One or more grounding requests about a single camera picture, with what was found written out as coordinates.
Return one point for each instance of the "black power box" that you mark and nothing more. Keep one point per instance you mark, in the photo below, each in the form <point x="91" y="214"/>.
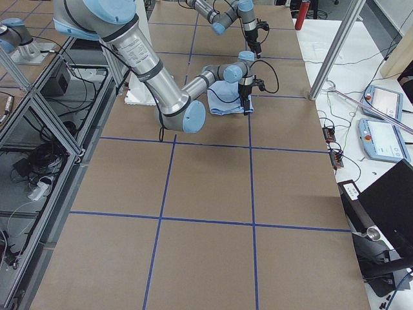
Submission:
<point x="58" y="82"/>

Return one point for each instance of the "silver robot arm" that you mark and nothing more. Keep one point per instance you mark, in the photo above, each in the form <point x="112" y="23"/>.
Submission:
<point x="117" y="23"/>
<point x="242" y="10"/>

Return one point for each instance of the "red bottle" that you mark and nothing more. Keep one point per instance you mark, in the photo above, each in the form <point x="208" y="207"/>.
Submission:
<point x="302" y="13"/>

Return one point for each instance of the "teach pendant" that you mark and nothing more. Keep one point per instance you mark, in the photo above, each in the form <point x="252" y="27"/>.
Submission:
<point x="382" y="141"/>
<point x="387" y="101"/>

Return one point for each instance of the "far teach pendant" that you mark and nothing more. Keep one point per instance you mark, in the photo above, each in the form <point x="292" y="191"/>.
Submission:
<point x="387" y="101"/>

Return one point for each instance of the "small red electronics board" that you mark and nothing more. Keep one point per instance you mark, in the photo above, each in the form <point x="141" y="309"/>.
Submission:
<point x="329" y="134"/>

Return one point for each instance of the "black laptop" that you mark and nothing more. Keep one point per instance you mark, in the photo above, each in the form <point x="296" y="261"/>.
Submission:
<point x="388" y="202"/>

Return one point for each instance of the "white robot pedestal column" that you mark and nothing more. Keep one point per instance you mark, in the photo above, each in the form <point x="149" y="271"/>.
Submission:
<point x="138" y="80"/>

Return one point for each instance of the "aluminium frame rails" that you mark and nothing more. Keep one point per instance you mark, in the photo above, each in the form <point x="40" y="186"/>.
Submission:
<point x="46" y="142"/>

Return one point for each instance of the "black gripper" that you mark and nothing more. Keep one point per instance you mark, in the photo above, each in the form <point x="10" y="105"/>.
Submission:
<point x="250" y="35"/>
<point x="244" y="90"/>

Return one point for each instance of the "near teach pendant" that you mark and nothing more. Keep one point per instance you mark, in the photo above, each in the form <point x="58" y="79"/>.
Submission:
<point x="382" y="141"/>

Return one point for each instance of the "third robot base arm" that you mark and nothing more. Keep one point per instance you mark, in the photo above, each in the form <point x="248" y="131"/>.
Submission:
<point x="17" y="41"/>

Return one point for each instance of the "aluminium frame post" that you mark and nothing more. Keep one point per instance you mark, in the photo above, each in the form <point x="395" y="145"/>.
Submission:
<point x="336" y="46"/>

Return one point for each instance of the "light blue t-shirt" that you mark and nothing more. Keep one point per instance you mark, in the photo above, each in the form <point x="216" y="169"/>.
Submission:
<point x="223" y="98"/>

